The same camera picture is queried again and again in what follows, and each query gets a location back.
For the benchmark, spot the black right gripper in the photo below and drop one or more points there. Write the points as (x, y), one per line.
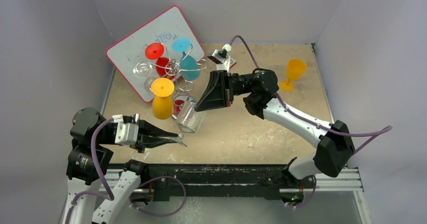
(227, 89)

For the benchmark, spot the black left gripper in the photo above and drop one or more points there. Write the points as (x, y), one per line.
(146, 128)

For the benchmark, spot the teal plastic wine glass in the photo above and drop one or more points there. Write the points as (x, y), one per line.
(189, 67)

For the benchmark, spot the clear glass tumbler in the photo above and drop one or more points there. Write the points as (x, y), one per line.
(188, 119)

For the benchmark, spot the yellow wine glass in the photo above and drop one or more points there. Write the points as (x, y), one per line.
(294, 71)
(162, 104)

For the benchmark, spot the clear wine glass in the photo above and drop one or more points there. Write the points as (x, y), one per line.
(143, 74)

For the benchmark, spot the red plastic wine glass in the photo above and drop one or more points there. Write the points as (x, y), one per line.
(155, 52)

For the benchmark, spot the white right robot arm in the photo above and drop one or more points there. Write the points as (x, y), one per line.
(333, 144)

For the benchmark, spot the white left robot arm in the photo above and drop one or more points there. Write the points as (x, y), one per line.
(90, 199)

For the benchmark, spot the chrome wine glass rack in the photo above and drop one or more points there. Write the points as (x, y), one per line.
(182, 86)

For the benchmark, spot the small red white box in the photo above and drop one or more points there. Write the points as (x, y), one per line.
(232, 62)

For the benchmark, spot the red-framed whiteboard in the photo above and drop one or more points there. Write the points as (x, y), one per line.
(164, 28)

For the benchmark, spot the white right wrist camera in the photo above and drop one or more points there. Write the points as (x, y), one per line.
(221, 58)

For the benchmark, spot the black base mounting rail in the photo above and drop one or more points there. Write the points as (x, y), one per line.
(269, 181)

